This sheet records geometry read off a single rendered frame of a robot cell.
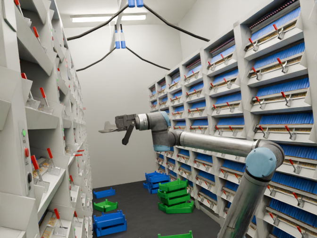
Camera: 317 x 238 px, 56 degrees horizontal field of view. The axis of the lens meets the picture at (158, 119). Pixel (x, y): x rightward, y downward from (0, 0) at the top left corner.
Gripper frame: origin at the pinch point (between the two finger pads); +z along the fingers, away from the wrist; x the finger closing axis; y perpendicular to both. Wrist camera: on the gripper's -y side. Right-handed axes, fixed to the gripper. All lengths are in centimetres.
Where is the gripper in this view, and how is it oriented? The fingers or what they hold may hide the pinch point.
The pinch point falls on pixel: (101, 132)
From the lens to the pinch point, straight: 160.0
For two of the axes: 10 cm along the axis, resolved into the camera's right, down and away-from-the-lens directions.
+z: -9.7, 1.4, -2.2
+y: -1.4, -9.9, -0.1
